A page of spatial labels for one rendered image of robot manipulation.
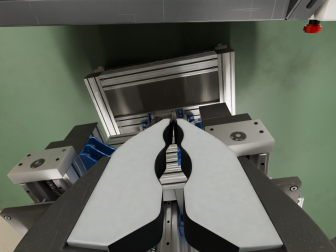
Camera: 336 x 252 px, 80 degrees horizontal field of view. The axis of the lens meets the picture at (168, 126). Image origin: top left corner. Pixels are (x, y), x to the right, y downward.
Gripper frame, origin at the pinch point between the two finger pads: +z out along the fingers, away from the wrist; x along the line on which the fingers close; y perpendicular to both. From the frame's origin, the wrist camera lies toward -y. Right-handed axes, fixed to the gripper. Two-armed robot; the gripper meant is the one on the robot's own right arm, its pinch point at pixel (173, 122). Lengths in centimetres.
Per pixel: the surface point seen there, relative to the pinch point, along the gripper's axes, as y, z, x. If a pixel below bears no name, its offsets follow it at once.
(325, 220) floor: 198, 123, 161
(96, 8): -5.5, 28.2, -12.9
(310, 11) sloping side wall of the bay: -4.4, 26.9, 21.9
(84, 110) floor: 63, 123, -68
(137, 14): -4.5, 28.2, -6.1
